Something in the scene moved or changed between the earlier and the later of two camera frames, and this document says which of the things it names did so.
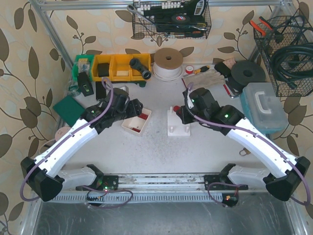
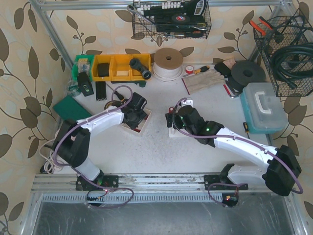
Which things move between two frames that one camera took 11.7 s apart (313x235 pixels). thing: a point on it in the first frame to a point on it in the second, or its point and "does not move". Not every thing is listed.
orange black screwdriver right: [202, 69] does not move
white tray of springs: [136, 124] does not move
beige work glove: [209, 78] does not move
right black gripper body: [184, 117] to [168, 120]
